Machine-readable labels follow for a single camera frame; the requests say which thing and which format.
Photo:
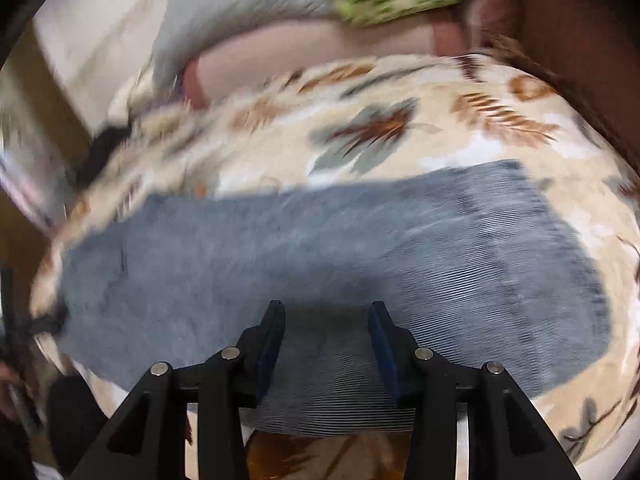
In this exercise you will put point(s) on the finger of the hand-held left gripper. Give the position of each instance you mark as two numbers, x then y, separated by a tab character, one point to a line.
49	323

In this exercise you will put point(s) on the pink bolster pillow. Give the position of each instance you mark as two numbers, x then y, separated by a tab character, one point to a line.
310	50

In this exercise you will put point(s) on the blue denim pants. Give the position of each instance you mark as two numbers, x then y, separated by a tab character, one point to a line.
350	240

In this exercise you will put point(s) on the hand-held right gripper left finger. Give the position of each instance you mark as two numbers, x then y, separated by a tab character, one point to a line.
266	355

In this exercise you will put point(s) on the patterned glass door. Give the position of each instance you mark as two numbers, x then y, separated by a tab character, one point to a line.
27	180

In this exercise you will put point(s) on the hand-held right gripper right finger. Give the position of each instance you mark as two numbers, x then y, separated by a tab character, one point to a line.
387	355

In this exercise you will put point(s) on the white cloth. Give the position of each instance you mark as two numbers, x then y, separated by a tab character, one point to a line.
125	100

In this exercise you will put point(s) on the brown upholstered headboard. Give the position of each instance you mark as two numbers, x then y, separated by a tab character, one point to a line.
575	35

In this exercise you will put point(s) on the black cloth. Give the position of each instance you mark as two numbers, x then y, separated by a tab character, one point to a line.
102	152

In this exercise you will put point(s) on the wooden door frame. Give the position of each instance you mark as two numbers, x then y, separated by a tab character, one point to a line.
45	85

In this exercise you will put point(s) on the leaf print blanket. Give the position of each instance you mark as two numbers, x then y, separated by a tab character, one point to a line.
450	125

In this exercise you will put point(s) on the grey quilted pillow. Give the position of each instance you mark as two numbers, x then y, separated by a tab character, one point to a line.
240	15

